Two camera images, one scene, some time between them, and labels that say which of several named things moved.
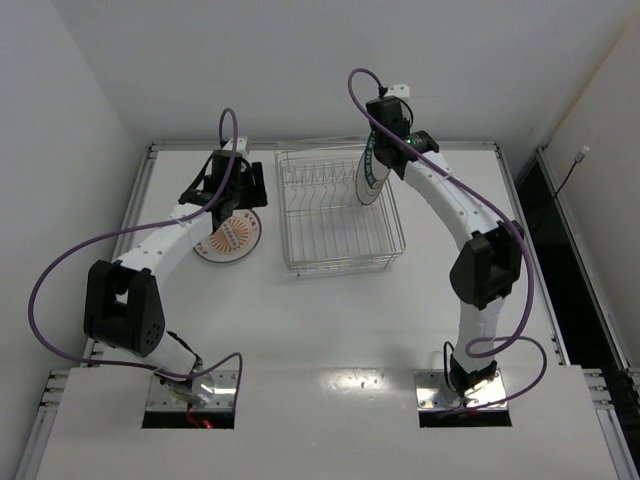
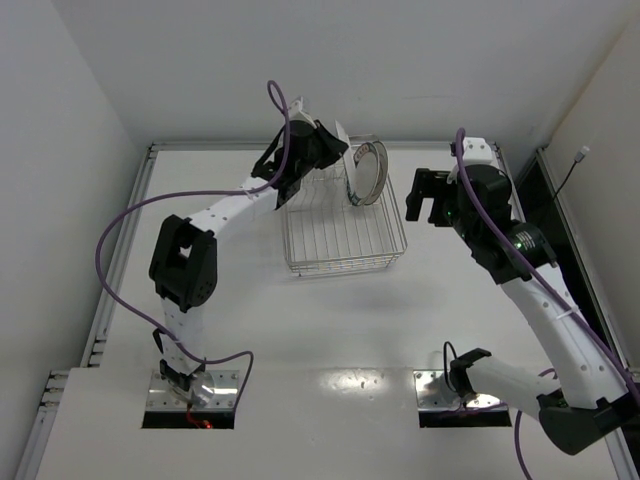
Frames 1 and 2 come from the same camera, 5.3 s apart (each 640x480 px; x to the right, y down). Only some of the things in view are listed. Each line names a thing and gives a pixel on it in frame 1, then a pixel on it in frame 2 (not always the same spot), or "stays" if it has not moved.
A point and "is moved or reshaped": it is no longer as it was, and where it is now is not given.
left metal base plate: x=160 y=398 stays
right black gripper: x=379 y=151 → x=435 y=190
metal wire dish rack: x=325 y=228 stays
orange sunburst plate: x=233 y=240 → x=347 y=159
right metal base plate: x=433 y=392 stays
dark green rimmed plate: x=371 y=174 is moved or reshaped
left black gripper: x=220 y=198 → x=323 y=147
